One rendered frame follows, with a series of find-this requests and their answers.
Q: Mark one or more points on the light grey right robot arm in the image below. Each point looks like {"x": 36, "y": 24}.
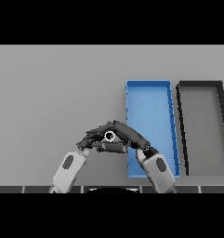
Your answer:
{"x": 158, "y": 172}

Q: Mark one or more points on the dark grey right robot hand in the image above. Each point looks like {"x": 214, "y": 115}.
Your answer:
{"x": 129, "y": 139}

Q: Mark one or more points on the dark grey bin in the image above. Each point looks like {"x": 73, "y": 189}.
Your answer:
{"x": 203, "y": 124}

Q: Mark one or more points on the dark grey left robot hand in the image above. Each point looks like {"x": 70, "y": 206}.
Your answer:
{"x": 88, "y": 141}

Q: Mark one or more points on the blue bin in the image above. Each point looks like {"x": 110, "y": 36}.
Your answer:
{"x": 150, "y": 108}

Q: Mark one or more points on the blue pipe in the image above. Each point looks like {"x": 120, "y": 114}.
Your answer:
{"x": 109, "y": 135}

